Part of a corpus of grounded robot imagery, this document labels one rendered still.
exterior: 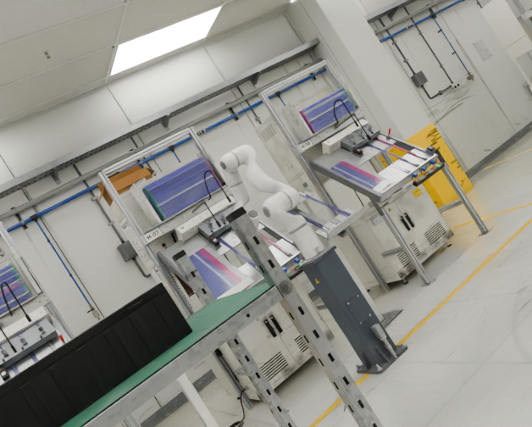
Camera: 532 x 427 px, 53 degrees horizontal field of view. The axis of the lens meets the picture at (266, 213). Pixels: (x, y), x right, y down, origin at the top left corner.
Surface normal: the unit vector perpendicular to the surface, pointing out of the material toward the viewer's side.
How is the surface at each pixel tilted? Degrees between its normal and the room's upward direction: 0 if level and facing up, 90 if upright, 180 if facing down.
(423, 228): 90
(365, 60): 90
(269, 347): 90
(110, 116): 90
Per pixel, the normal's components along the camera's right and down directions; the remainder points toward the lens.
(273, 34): 0.39, -0.25
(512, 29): -0.75, 0.47
